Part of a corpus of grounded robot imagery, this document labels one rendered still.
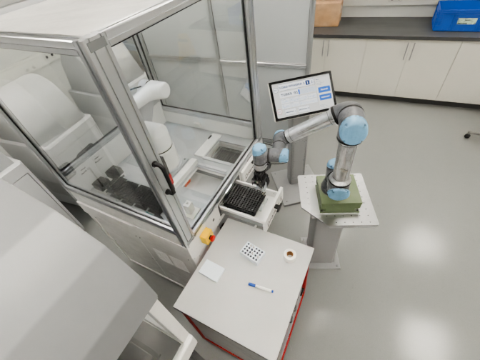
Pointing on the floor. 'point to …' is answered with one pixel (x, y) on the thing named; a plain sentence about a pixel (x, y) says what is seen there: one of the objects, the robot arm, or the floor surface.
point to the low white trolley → (248, 293)
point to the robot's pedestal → (322, 237)
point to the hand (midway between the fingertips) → (262, 188)
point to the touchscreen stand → (295, 160)
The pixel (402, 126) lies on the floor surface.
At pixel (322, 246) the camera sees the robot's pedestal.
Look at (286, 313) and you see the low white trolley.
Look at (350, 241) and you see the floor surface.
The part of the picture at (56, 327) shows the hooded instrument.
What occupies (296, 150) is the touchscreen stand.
